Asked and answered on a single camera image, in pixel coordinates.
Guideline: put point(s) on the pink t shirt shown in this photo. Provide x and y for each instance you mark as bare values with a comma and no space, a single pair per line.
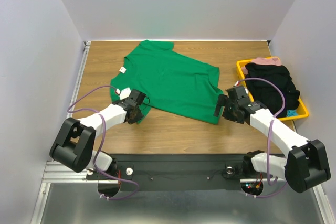
263,61

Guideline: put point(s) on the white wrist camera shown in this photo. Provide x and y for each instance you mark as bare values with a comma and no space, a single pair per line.
124,93
241,90

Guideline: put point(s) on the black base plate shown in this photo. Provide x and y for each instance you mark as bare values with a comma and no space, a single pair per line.
173,172

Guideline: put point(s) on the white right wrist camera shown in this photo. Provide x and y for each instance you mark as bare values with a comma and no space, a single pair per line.
241,90

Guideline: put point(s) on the yellow plastic bin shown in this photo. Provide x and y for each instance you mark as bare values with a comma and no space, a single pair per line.
242,71

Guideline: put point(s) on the black t shirt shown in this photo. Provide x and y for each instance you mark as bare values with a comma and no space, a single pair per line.
265,90

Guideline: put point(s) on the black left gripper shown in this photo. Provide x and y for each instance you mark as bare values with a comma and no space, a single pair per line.
137,118

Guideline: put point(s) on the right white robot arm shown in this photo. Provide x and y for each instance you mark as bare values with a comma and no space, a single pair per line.
283,140

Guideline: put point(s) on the aluminium mounting rail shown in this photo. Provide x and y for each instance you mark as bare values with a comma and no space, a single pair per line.
55,171

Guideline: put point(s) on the teal t shirt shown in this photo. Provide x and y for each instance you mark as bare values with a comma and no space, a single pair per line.
291,113

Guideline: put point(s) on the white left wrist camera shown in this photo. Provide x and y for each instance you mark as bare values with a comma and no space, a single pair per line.
124,93

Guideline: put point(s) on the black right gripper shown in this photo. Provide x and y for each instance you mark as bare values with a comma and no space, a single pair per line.
220,105

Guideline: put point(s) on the green t shirt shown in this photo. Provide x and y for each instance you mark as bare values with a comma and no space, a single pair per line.
172,82

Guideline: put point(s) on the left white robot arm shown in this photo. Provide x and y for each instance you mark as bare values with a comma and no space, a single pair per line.
79,142

